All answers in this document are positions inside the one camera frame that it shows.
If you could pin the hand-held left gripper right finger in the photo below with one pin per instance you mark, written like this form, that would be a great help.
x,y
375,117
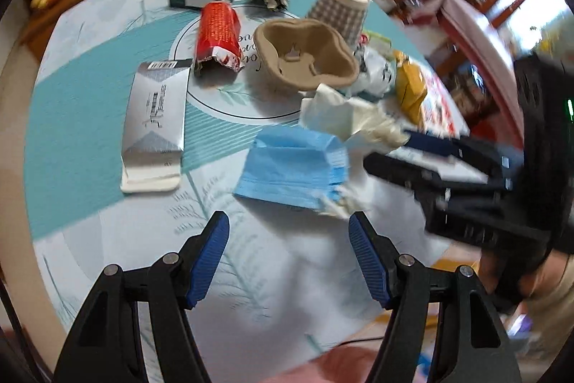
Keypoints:
x,y
370,262

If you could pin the blue face mask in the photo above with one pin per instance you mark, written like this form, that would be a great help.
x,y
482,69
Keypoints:
x,y
287,167

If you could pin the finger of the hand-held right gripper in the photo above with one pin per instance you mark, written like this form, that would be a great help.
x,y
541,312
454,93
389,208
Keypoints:
x,y
430,142
394,170

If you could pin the brown pulp cup holder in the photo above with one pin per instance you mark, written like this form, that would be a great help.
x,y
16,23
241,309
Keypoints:
x,y
323,69

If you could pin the silver carton box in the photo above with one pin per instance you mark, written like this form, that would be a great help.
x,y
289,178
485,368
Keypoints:
x,y
154,109

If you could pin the white plastic wrapper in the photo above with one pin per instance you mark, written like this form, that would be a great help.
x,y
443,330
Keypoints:
x,y
379,71

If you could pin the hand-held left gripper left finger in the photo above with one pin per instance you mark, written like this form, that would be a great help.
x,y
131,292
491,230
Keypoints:
x,y
208,257

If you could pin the teal patterned tablecloth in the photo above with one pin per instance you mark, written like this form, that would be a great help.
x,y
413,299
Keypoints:
x,y
80,118

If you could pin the grey checked paper cup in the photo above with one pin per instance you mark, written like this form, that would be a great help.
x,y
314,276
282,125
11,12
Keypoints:
x,y
336,13

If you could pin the person's right hand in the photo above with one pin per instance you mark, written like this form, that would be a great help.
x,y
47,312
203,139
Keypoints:
x,y
550,277

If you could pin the yellow packet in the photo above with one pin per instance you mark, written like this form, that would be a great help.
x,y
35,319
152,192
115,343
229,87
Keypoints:
x,y
410,89

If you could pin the white tissue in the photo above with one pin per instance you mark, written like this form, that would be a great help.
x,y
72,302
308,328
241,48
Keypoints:
x,y
332,109

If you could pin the red snack packet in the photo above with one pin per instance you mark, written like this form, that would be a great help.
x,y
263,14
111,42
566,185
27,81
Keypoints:
x,y
217,28

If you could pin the pink chair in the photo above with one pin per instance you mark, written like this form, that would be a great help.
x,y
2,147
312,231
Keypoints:
x,y
471,28

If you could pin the colourful printed leaflet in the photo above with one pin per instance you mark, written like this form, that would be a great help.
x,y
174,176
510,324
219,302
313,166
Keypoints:
x,y
439,105

